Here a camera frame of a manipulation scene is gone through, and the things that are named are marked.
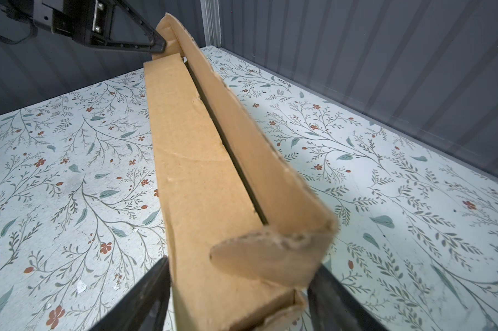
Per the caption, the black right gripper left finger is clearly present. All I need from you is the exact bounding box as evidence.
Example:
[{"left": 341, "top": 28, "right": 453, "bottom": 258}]
[{"left": 90, "top": 256, "right": 171, "bottom": 331}]

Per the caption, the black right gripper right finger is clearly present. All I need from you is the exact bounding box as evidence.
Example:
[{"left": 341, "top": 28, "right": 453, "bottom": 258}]
[{"left": 308, "top": 266, "right": 387, "bottom": 331}]

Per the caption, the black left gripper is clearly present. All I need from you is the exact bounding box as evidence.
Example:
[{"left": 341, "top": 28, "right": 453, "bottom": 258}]
[{"left": 0, "top": 1, "right": 167, "bottom": 54}]

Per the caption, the brown cardboard box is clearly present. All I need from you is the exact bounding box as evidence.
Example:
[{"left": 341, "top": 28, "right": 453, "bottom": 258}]
[{"left": 144, "top": 14, "right": 340, "bottom": 330}]

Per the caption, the aluminium enclosure frame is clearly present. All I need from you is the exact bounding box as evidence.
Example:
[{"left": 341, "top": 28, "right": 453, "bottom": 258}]
[{"left": 200, "top": 0, "right": 222, "bottom": 48}]

